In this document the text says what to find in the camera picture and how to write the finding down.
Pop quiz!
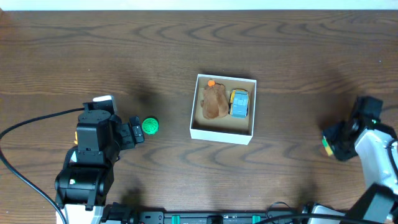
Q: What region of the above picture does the orange rubber duck toy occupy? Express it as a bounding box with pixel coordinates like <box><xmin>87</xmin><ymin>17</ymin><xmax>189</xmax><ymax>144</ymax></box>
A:
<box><xmin>74</xmin><ymin>131</ymin><xmax>78</xmax><ymax>145</ymax></box>

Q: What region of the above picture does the left black cable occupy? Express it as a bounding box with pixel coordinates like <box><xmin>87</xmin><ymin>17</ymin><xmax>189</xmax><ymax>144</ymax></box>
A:
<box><xmin>0</xmin><ymin>107</ymin><xmax>85</xmax><ymax>224</ymax></box>

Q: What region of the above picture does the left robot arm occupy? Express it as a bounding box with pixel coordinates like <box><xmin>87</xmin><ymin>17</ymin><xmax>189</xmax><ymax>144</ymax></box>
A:
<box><xmin>55</xmin><ymin>110</ymin><xmax>144</xmax><ymax>223</ymax></box>

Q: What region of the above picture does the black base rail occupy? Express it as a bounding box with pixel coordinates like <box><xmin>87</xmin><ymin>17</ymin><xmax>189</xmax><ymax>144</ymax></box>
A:
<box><xmin>102</xmin><ymin>203</ymin><xmax>371</xmax><ymax>224</ymax></box>

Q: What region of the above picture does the multicolour puzzle cube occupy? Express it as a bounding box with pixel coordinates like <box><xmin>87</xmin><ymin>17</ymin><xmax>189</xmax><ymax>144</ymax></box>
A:
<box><xmin>322</xmin><ymin>138</ymin><xmax>333</xmax><ymax>156</ymax></box>

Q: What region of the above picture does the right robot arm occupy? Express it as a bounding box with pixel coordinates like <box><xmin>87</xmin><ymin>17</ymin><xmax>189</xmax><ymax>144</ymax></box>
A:
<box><xmin>306</xmin><ymin>96</ymin><xmax>397</xmax><ymax>223</ymax></box>

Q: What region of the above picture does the white cardboard box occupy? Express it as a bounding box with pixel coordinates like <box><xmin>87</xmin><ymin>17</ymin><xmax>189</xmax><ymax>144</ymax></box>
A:
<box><xmin>190</xmin><ymin>74</ymin><xmax>257</xmax><ymax>145</ymax></box>

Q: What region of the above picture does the black cable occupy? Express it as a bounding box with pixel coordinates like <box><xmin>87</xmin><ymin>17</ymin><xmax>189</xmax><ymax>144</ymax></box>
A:
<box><xmin>0</xmin><ymin>107</ymin><xmax>85</xmax><ymax>224</ymax></box>
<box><xmin>254</xmin><ymin>138</ymin><xmax>398</xmax><ymax>224</ymax></box>

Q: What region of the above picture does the right black cable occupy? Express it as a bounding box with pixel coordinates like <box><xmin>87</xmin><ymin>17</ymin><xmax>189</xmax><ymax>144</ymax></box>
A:
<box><xmin>254</xmin><ymin>138</ymin><xmax>398</xmax><ymax>224</ymax></box>

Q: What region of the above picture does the green round disc toy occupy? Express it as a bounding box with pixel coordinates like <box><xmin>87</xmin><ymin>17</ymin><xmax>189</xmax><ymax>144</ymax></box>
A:
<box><xmin>142</xmin><ymin>118</ymin><xmax>159</xmax><ymax>135</ymax></box>

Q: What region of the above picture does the yellow grey toy truck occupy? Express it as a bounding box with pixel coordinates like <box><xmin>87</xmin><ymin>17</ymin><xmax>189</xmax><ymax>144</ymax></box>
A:
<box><xmin>229</xmin><ymin>89</ymin><xmax>249</xmax><ymax>118</ymax></box>

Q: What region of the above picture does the brown plush bear toy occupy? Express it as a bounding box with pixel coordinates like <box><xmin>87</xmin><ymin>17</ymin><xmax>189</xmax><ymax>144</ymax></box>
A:
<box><xmin>201</xmin><ymin>79</ymin><xmax>229</xmax><ymax>119</ymax></box>

